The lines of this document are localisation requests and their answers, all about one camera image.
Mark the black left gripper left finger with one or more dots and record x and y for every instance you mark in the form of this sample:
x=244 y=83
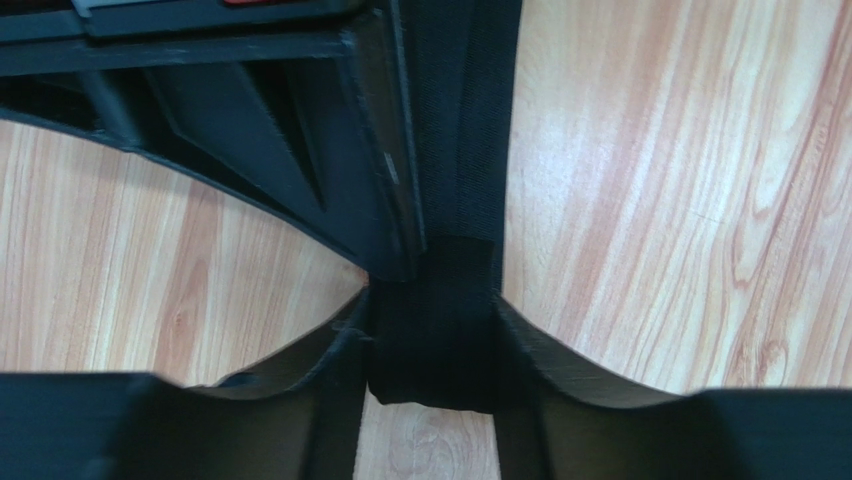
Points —
x=295 y=414

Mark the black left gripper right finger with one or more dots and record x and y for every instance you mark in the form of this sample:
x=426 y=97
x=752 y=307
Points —
x=562 y=416

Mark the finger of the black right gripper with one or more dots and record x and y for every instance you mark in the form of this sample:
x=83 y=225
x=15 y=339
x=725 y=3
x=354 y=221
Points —
x=299 y=108

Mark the black tie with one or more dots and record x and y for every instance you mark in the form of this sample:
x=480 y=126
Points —
x=433 y=339

